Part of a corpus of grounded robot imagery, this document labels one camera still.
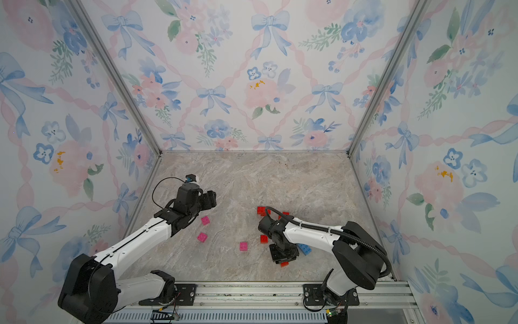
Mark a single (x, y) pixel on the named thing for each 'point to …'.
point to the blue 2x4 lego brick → (305, 248)
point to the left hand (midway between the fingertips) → (210, 193)
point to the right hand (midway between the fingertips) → (282, 261)
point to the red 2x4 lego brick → (262, 210)
